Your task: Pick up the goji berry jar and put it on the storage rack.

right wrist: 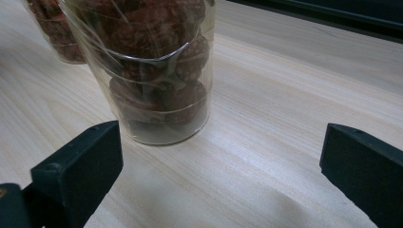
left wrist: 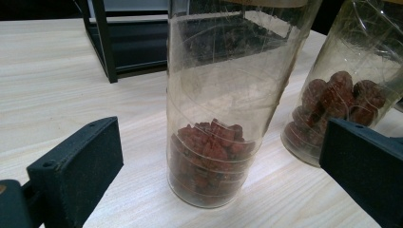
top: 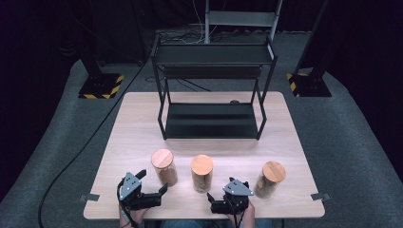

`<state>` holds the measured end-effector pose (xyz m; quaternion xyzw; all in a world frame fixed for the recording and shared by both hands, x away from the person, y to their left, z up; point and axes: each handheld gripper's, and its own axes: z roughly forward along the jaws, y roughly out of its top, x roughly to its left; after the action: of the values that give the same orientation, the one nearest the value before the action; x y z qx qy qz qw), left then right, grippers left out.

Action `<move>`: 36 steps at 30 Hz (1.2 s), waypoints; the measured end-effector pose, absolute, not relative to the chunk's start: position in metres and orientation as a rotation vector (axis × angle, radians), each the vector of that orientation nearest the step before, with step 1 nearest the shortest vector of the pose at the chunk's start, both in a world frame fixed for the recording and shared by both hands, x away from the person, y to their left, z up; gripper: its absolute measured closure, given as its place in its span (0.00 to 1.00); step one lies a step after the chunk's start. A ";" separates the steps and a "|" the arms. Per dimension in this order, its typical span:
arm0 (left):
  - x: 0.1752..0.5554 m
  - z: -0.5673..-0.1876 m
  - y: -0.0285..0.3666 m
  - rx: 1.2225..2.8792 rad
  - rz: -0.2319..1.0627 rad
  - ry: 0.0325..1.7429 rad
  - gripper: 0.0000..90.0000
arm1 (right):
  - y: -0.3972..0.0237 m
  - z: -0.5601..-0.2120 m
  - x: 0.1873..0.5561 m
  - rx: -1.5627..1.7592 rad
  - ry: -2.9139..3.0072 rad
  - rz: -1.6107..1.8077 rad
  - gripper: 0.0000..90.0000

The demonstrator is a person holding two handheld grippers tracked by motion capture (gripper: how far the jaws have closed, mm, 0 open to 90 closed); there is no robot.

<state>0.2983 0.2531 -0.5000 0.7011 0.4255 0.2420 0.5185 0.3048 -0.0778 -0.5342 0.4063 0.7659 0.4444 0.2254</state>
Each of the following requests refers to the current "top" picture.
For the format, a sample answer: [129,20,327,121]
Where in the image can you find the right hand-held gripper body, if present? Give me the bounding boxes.
[209,180,255,215]

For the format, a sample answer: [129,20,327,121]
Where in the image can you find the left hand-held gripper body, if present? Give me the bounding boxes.
[116,171,163,212]

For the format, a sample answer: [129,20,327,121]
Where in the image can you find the glass jar with wooden lid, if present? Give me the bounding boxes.
[253,161,287,200]
[150,148,179,188]
[190,154,215,195]

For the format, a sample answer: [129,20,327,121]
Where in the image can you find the black metal two-tier shelf rack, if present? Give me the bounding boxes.
[150,33,279,142]

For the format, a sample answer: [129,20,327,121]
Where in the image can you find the person's right hand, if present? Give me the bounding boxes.
[226,202,257,228]

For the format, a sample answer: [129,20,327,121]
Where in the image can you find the person's left hand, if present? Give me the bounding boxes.
[119,205,148,228]

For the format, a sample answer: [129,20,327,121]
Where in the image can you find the grey tape strip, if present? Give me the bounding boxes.
[310,192,332,201]
[79,193,101,202]

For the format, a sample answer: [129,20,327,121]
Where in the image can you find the black stand with striped base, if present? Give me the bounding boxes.
[286,0,336,98]
[65,0,125,100]

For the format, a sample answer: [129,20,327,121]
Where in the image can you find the long black floor cable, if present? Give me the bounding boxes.
[37,53,151,228]

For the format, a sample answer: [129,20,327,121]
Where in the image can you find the short black floor cable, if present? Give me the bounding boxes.
[175,78,213,93]

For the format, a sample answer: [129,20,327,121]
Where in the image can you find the tangle of floor cables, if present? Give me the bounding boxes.
[155,28,222,46]

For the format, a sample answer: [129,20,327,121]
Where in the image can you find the grey metal frame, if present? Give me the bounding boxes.
[203,0,284,45]

